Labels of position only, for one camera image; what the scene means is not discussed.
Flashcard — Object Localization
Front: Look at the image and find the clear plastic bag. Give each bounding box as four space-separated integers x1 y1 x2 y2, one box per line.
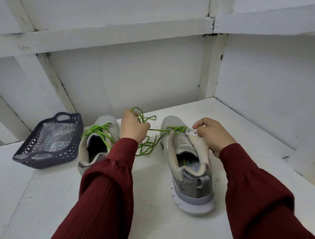
31 122 78 153

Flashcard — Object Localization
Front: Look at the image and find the person's left forearm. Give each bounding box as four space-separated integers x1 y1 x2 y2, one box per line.
51 137 139 239

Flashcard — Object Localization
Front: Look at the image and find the person's right forearm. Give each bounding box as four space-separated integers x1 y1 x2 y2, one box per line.
219 143 315 239

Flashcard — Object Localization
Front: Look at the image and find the dark plastic lattice basket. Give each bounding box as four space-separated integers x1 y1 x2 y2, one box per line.
12 112 84 169

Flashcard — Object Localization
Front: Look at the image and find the person's left hand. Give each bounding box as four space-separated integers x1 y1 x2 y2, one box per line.
119 109 152 145

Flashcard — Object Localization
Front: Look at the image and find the person's right hand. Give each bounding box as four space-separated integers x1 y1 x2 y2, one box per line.
192 117 238 159

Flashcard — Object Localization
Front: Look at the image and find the green shoelace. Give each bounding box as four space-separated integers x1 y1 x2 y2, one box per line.
81 122 117 152
130 107 189 157

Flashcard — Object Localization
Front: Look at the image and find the grey mesh shoe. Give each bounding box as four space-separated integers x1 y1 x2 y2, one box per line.
160 115 216 216
77 115 121 176

